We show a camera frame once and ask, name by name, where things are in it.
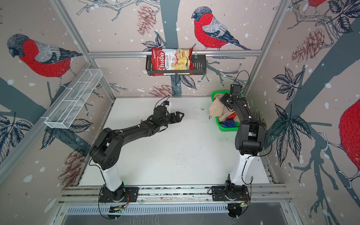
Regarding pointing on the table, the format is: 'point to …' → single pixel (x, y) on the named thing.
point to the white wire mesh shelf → (74, 98)
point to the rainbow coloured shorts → (229, 122)
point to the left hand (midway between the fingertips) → (180, 114)
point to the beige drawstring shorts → (217, 109)
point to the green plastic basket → (218, 122)
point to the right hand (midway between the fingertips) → (221, 99)
